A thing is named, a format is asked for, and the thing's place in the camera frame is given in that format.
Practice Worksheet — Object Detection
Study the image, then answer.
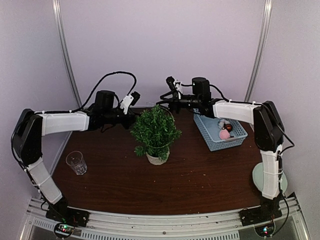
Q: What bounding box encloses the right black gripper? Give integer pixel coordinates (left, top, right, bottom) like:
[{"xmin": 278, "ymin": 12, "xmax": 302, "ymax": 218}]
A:
[{"xmin": 157, "ymin": 90, "xmax": 202, "ymax": 114}]

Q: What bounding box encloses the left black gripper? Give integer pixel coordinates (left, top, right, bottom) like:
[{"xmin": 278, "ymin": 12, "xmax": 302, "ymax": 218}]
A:
[{"xmin": 103, "ymin": 107, "xmax": 143, "ymax": 130}]

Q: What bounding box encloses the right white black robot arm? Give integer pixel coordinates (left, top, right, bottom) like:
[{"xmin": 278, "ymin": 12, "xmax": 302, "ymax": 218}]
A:
[{"xmin": 157, "ymin": 76, "xmax": 285, "ymax": 221}]

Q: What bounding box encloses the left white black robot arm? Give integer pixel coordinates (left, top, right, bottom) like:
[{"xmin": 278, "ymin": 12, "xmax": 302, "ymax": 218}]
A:
[{"xmin": 11, "ymin": 90, "xmax": 140, "ymax": 222}]

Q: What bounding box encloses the small green christmas tree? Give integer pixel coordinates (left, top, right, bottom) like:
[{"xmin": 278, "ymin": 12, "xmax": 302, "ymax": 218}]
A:
[{"xmin": 130, "ymin": 105, "xmax": 182, "ymax": 159}]

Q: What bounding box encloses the white tree pot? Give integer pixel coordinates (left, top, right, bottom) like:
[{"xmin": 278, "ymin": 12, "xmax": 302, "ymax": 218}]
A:
[{"xmin": 146, "ymin": 151, "xmax": 170, "ymax": 166}]

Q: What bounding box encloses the blue plastic basket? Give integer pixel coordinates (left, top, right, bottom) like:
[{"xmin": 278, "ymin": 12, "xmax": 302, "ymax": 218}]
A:
[{"xmin": 193, "ymin": 114, "xmax": 248, "ymax": 152}]

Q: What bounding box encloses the white fluffy ornament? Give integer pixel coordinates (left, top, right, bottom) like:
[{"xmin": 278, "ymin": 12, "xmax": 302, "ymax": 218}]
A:
[{"xmin": 218, "ymin": 119, "xmax": 229, "ymax": 129}]

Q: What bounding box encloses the red bauble ornament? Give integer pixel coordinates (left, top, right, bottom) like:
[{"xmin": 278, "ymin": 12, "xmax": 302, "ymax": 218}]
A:
[{"xmin": 224, "ymin": 123, "xmax": 233, "ymax": 133}]

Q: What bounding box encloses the pink pompom ornament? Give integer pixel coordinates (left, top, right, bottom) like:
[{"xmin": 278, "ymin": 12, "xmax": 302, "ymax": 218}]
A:
[{"xmin": 219, "ymin": 129, "xmax": 231, "ymax": 140}]

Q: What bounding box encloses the clear drinking glass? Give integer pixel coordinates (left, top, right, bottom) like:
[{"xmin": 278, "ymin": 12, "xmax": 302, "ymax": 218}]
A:
[{"xmin": 65, "ymin": 151, "xmax": 88, "ymax": 176}]

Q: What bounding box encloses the pale green floral plate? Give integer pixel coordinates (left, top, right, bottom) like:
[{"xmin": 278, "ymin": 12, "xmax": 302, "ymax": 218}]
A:
[{"xmin": 252, "ymin": 162, "xmax": 288, "ymax": 193}]

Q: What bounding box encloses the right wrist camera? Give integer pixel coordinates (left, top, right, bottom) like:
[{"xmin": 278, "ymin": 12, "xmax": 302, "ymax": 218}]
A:
[{"xmin": 166, "ymin": 76, "xmax": 183, "ymax": 100}]

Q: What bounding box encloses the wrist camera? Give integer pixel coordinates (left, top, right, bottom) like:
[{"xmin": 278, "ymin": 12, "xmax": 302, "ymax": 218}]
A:
[
  {"xmin": 120, "ymin": 91, "xmax": 141, "ymax": 115},
  {"xmin": 166, "ymin": 76, "xmax": 183, "ymax": 100}
]

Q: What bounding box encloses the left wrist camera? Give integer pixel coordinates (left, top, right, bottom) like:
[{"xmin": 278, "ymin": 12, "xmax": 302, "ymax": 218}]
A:
[{"xmin": 120, "ymin": 91, "xmax": 141, "ymax": 115}]

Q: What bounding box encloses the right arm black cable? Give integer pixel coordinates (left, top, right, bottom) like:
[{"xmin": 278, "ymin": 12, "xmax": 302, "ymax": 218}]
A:
[{"xmin": 179, "ymin": 83, "xmax": 231, "ymax": 103}]

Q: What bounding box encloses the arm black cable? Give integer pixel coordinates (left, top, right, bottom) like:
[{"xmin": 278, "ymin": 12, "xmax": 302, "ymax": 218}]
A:
[
  {"xmin": 81, "ymin": 71, "xmax": 138, "ymax": 111},
  {"xmin": 179, "ymin": 83, "xmax": 231, "ymax": 103}
]

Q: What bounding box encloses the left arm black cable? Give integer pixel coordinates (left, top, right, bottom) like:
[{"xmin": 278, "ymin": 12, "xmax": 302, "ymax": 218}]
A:
[{"xmin": 81, "ymin": 71, "xmax": 138, "ymax": 111}]

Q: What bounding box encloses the left aluminium frame post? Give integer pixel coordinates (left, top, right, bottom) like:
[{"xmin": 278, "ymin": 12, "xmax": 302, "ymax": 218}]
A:
[{"xmin": 52, "ymin": 0, "xmax": 82, "ymax": 108}]

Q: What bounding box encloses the aluminium frame post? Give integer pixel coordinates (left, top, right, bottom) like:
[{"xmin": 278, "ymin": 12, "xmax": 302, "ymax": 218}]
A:
[
  {"xmin": 244, "ymin": 0, "xmax": 273, "ymax": 101},
  {"xmin": 52, "ymin": 0, "xmax": 82, "ymax": 108}
]

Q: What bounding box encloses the right aluminium frame post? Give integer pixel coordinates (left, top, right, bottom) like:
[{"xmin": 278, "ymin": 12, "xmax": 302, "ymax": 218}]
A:
[{"xmin": 244, "ymin": 0, "xmax": 273, "ymax": 101}]

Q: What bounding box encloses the front aluminium rail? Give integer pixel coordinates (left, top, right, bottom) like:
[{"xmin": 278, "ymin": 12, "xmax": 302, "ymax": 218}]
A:
[{"xmin": 18, "ymin": 196, "xmax": 311, "ymax": 240}]

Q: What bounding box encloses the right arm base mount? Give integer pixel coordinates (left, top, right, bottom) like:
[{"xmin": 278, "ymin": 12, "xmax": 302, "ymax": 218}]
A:
[{"xmin": 239, "ymin": 206, "xmax": 283, "ymax": 238}]

